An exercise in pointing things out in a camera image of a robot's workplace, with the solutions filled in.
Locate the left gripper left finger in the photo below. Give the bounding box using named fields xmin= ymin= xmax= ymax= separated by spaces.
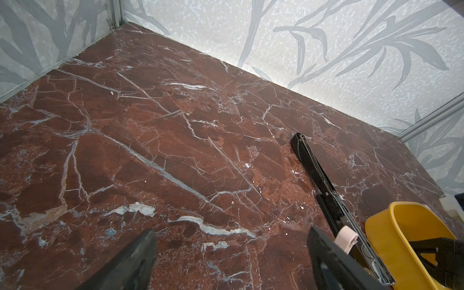
xmin=78 ymin=228 xmax=157 ymax=290

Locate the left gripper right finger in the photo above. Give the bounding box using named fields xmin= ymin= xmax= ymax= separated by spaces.
xmin=307 ymin=227 xmax=387 ymax=290

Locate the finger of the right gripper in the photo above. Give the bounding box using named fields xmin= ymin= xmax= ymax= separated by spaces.
xmin=409 ymin=238 xmax=464 ymax=290

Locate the pink mini stapler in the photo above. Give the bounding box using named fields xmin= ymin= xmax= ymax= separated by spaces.
xmin=334 ymin=225 xmax=359 ymax=254

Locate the black stapler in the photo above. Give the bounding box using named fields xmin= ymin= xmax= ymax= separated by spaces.
xmin=291 ymin=133 xmax=395 ymax=286

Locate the yellow plastic tray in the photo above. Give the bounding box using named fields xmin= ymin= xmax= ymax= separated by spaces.
xmin=365 ymin=202 xmax=456 ymax=290

